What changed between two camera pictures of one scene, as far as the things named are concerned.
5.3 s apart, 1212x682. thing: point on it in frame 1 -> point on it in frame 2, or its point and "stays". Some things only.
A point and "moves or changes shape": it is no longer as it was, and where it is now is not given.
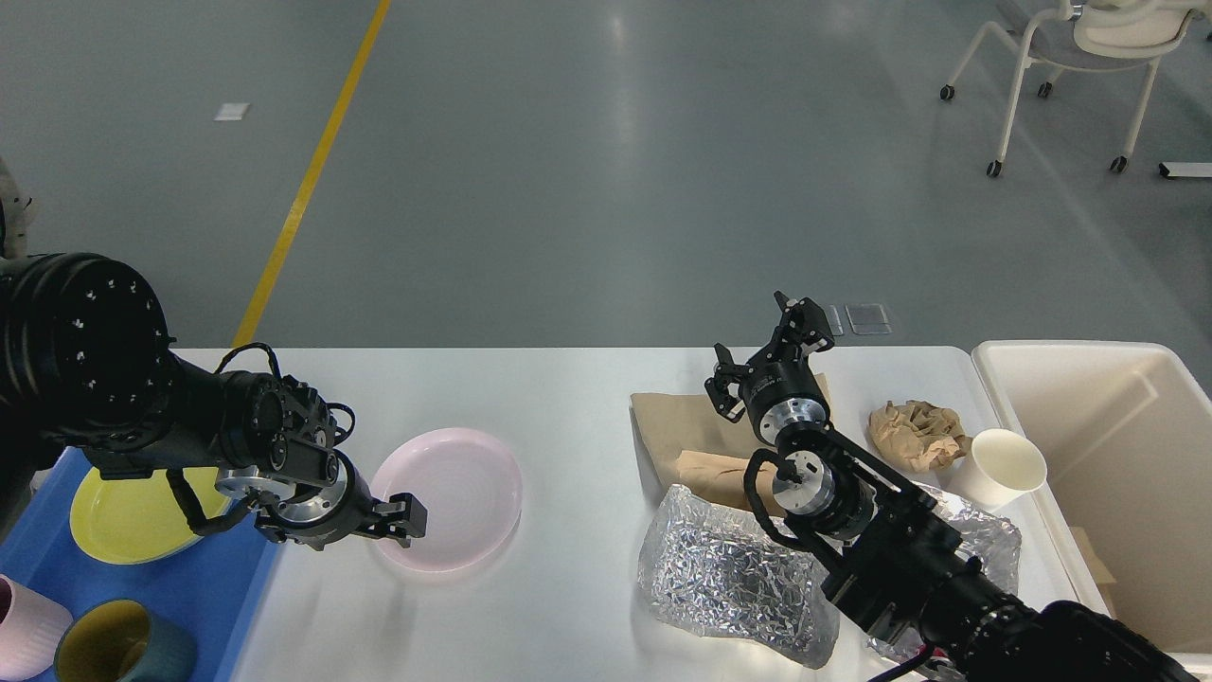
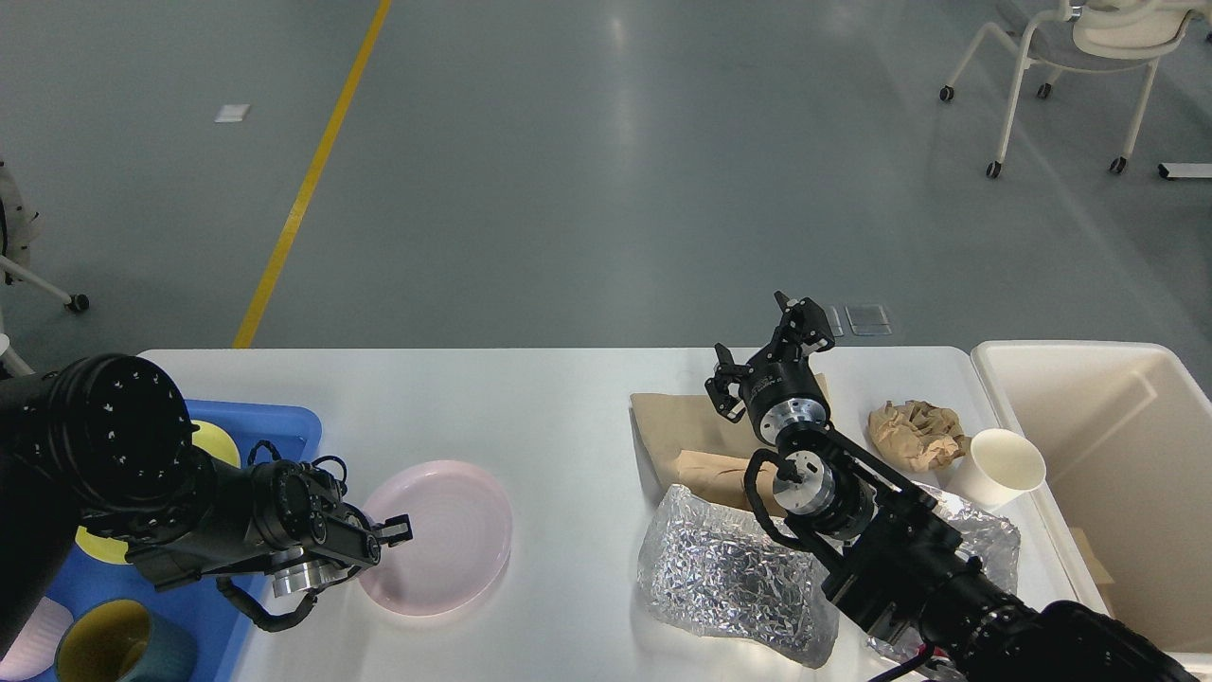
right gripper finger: x=806 y=319 stays
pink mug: x=30 y=632 stays
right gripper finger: x=725 y=402 stays
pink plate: x=471 y=487 moves or changes shape
